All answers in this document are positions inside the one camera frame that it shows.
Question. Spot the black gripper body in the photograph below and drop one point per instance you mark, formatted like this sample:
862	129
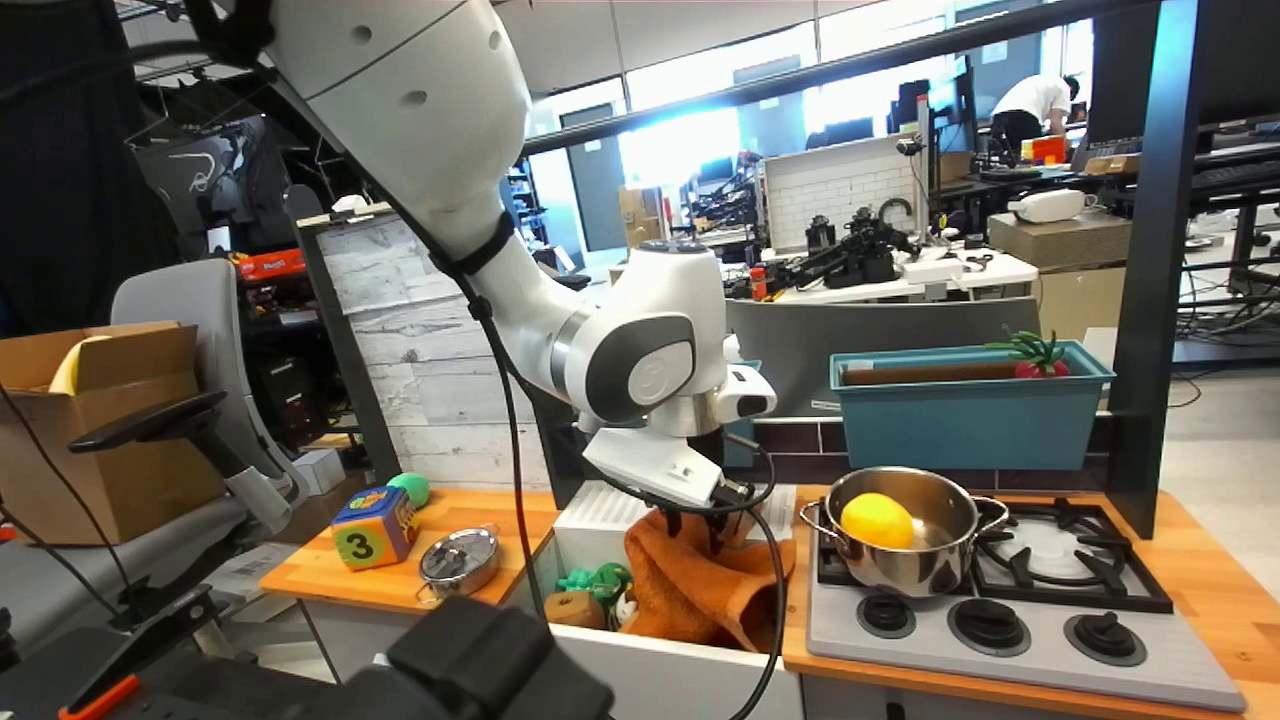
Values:
728	497

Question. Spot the orange terry towel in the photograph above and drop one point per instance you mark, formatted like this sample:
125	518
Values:
695	594

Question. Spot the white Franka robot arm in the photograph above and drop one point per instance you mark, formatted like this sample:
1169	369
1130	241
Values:
400	93

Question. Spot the white sink basin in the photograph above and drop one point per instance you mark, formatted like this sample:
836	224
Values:
593	512

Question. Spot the green toy vegetable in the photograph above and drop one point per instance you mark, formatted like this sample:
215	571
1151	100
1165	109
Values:
593	580

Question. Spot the yellow toy lemon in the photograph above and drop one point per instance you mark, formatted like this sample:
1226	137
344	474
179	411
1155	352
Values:
877	520

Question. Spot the black stove knob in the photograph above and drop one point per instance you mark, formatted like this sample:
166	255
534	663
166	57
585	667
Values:
1105	638
989	624
886	615

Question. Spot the steel cooking pot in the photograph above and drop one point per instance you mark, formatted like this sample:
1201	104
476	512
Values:
920	560

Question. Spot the steel pot lid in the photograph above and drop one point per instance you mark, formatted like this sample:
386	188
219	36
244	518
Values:
462	560

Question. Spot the teal planter box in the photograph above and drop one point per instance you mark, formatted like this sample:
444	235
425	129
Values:
963	420

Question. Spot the grey partition board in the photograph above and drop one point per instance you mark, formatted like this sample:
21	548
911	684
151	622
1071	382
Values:
906	324

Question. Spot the green ball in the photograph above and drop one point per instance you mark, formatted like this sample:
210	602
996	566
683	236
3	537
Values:
410	488

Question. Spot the black desk equipment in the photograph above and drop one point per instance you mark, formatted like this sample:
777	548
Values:
853	255

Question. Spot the black burner grate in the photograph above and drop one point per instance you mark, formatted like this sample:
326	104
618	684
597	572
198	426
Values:
996	576

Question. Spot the colourful number toy cube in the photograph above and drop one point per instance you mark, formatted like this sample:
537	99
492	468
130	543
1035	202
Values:
369	529

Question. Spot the white office desk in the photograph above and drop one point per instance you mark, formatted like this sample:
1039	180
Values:
963	283

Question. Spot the grey wood-print backdrop panel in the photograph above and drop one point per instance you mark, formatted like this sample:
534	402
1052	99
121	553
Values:
400	346

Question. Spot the white board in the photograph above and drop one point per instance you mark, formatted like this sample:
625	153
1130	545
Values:
840	185

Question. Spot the red toy tomato plant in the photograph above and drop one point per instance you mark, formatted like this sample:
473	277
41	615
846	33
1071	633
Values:
1040	359

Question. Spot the grey toy kitchen cabinet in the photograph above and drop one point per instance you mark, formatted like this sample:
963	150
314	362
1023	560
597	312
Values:
349	638

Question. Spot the flat cardboard box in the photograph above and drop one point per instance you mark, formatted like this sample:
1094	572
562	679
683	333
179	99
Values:
1060	245

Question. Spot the red toolbox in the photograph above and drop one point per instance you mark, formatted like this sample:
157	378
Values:
265	265

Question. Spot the grey stove plate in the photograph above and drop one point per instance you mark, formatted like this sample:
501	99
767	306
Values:
1201	675

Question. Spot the grey office chair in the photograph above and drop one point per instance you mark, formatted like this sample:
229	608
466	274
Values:
185	306

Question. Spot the open cardboard box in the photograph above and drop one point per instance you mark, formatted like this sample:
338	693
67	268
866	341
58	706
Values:
121	443

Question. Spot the light grey wrist camera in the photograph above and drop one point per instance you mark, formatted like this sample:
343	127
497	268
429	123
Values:
655	464

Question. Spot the black foreground mount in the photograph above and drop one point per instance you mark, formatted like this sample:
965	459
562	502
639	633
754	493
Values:
492	663

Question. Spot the black metal rack frame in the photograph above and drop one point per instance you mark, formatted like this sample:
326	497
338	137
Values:
1155	265

